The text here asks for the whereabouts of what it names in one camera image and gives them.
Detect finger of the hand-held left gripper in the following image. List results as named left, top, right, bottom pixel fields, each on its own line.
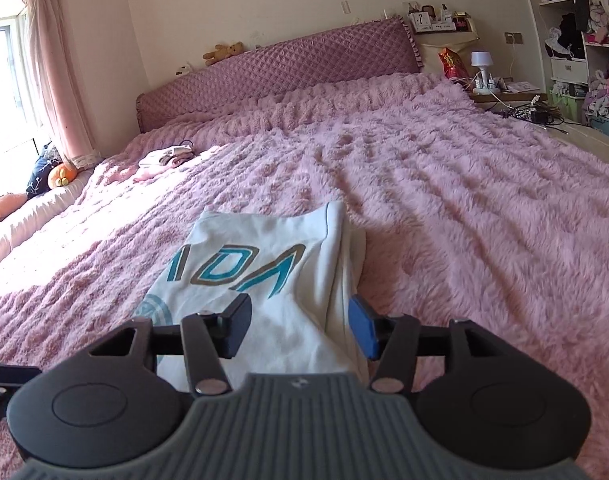
left=0, top=356, right=42, bottom=433

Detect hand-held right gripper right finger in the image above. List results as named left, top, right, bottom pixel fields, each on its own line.
left=349, top=296, right=506, bottom=395

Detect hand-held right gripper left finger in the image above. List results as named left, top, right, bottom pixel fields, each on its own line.
left=86, top=293, right=252, bottom=396

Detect white printed sweatshirt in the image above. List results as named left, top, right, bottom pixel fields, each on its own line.
left=132, top=201, right=370, bottom=393

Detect folded pink and white clothes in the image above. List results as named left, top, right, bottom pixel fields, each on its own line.
left=138, top=145, right=196, bottom=182

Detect open wardrobe with clothes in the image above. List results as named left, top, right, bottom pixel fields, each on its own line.
left=537, top=0, right=609, bottom=128

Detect pink fuzzy blanket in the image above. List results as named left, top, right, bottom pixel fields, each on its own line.
left=0, top=71, right=609, bottom=466

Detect white window seat cushion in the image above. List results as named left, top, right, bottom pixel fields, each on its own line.
left=0, top=167, right=94, bottom=277

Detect salmon pink pillow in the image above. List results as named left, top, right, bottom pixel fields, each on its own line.
left=0, top=192, right=28, bottom=235

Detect navy floral pillow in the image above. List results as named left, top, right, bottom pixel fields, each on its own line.
left=25, top=142, right=63, bottom=200

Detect orange plush toy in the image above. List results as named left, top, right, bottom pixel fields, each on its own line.
left=48, top=162, right=80, bottom=190

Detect purple quilted headboard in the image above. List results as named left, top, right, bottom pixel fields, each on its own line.
left=135, top=16, right=426, bottom=134

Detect brown teddy bear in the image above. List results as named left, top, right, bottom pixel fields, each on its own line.
left=202, top=41, right=246, bottom=67

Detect red snack bag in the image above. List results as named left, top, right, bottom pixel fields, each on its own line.
left=437, top=47, right=466, bottom=84

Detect wooden nightstand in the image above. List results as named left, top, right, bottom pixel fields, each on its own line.
left=465, top=79, right=549, bottom=106

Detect window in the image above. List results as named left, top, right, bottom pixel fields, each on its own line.
left=0, top=6, right=39, bottom=208

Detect white table lamp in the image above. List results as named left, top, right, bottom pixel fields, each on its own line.
left=470, top=51, right=494, bottom=94

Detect green storage bin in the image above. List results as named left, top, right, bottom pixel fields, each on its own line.
left=549, top=91, right=589, bottom=124

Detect pink curtain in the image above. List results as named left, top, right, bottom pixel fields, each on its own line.
left=21, top=0, right=104, bottom=171

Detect teal storage bin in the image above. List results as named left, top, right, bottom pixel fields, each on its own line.
left=587, top=111, right=609, bottom=143

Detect tangle of black cables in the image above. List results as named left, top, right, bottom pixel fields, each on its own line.
left=499, top=95, right=568, bottom=127

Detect wall shelf with small items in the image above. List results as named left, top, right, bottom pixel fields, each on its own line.
left=409, top=2, right=481, bottom=37

